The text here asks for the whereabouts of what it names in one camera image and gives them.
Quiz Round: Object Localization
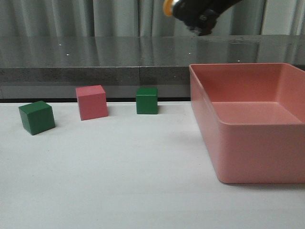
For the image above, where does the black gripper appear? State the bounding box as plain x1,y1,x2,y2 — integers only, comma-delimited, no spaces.
172,0,239,36

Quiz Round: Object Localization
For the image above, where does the yellow push button switch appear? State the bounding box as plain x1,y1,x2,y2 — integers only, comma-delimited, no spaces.
163,0,181,17

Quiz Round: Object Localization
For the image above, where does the green cube right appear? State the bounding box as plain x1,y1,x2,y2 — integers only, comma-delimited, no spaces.
136,87,158,115

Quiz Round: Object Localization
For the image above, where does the green cube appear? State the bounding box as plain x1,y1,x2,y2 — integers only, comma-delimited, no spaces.
136,87,158,115
19,101,56,135

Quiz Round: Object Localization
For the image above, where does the pink plastic bin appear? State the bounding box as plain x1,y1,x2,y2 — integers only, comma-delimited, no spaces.
189,63,305,183

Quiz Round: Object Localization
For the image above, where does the pink cube middle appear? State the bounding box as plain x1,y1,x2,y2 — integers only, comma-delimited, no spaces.
76,85,108,121

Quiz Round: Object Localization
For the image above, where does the grey stone counter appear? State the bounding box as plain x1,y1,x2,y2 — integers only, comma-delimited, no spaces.
0,35,305,102

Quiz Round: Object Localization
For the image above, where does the grey curtain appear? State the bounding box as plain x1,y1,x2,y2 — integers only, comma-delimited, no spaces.
0,0,305,37

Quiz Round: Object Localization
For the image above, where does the green cube left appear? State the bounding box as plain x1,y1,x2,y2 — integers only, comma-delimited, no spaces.
19,101,56,135

